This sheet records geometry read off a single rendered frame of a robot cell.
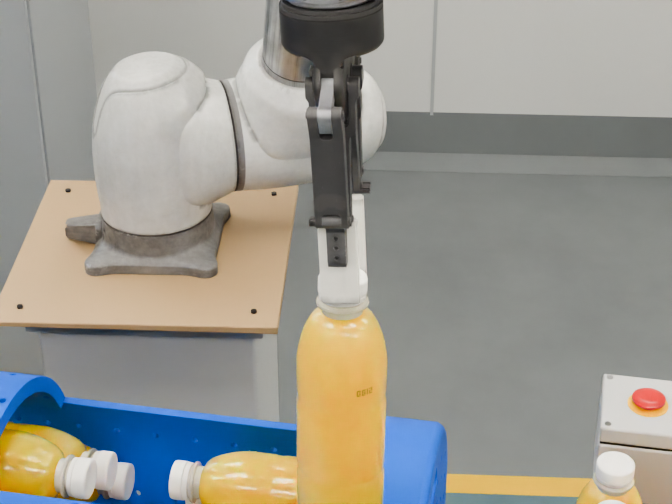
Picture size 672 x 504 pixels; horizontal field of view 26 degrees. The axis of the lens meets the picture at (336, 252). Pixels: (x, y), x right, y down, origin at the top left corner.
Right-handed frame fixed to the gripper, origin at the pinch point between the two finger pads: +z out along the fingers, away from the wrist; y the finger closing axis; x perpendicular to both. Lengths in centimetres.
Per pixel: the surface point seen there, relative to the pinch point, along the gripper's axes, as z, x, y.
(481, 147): 114, 1, -304
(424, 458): 25.0, 5.3, -8.7
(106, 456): 31.3, -27.0, -16.7
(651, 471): 42, 28, -33
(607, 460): 36.0, 22.6, -25.6
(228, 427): 32.4, -16.1, -24.2
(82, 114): 65, -87, -204
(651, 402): 36, 28, -37
